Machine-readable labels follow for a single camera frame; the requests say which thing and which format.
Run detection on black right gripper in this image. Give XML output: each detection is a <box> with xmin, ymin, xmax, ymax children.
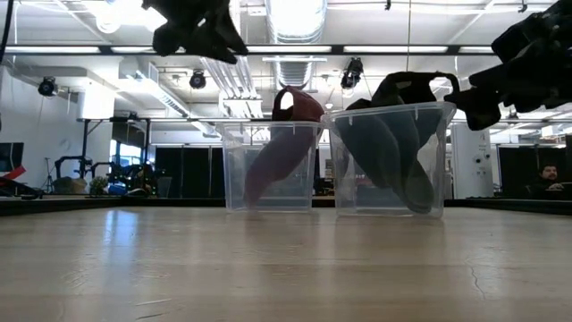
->
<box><xmin>444</xmin><ymin>0</ymin><xmax>572</xmax><ymax>131</ymax></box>

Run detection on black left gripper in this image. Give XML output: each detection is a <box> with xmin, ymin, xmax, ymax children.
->
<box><xmin>142</xmin><ymin>0</ymin><xmax>249</xmax><ymax>64</ymax></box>

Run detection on dark green cap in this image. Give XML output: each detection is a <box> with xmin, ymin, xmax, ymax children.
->
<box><xmin>334</xmin><ymin>70</ymin><xmax>461</xmax><ymax>215</ymax></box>

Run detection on faded red cap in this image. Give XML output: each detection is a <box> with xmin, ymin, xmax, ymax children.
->
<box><xmin>243</xmin><ymin>85</ymin><xmax>326</xmax><ymax>209</ymax></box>

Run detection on black ceiling spotlight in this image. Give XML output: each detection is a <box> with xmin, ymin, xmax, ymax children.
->
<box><xmin>189</xmin><ymin>69</ymin><xmax>208</xmax><ymax>90</ymax></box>
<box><xmin>340</xmin><ymin>56</ymin><xmax>365</xmax><ymax>90</ymax></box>
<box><xmin>37</xmin><ymin>75</ymin><xmax>59</xmax><ymax>97</ymax></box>

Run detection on white column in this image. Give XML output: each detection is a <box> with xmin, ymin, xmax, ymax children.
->
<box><xmin>450</xmin><ymin>122</ymin><xmax>494</xmax><ymax>199</ymax></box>

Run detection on black partition panels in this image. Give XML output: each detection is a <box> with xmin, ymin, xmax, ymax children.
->
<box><xmin>497</xmin><ymin>133</ymin><xmax>572</xmax><ymax>198</ymax></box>

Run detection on person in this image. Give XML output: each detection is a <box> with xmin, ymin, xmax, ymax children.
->
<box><xmin>525</xmin><ymin>163</ymin><xmax>572</xmax><ymax>200</ymax></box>

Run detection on clear plastic bin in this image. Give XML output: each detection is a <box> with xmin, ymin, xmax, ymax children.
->
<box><xmin>221</xmin><ymin>120</ymin><xmax>324</xmax><ymax>214</ymax></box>
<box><xmin>321</xmin><ymin>100</ymin><xmax>458</xmax><ymax>220</ymax></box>

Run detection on black window screens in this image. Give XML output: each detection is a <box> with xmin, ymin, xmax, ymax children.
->
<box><xmin>154</xmin><ymin>145</ymin><xmax>226</xmax><ymax>199</ymax></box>

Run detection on black monitor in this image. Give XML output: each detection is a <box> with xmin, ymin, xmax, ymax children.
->
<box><xmin>0</xmin><ymin>141</ymin><xmax>25</xmax><ymax>174</ymax></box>

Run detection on red object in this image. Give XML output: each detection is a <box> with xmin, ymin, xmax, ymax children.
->
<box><xmin>0</xmin><ymin>165</ymin><xmax>27</xmax><ymax>181</ymax></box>

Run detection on silver ventilation duct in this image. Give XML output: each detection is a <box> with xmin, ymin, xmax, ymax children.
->
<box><xmin>265</xmin><ymin>0</ymin><xmax>328</xmax><ymax>89</ymax></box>

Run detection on black frame post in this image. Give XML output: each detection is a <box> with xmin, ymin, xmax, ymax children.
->
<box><xmin>80</xmin><ymin>117</ymin><xmax>91</xmax><ymax>180</ymax></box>

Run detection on black cable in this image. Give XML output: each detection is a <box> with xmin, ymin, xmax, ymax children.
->
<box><xmin>0</xmin><ymin>0</ymin><xmax>15</xmax><ymax>64</ymax></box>

